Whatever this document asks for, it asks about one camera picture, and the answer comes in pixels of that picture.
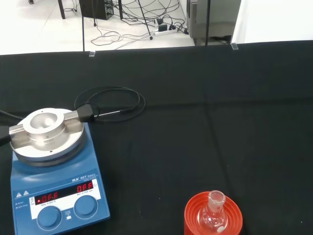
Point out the heater with blue base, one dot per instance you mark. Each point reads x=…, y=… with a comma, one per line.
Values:
x=58, y=176

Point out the black tripod leg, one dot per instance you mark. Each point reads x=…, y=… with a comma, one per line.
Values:
x=146, y=22

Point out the black bench cloth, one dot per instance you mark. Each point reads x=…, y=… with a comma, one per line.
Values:
x=195, y=122

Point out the grey metal cabinet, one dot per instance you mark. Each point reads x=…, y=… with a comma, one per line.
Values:
x=217, y=14

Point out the clear cloth clip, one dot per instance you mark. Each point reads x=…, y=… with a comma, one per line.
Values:
x=92, y=54
x=234, y=46

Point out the white power strip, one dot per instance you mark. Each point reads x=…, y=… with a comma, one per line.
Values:
x=165, y=31

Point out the black computer tower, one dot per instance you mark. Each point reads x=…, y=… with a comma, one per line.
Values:
x=97, y=9

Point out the thin black stand pole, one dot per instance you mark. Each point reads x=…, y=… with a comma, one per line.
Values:
x=208, y=24
x=83, y=29

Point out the dark table leg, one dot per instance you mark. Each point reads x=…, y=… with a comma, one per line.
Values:
x=61, y=8

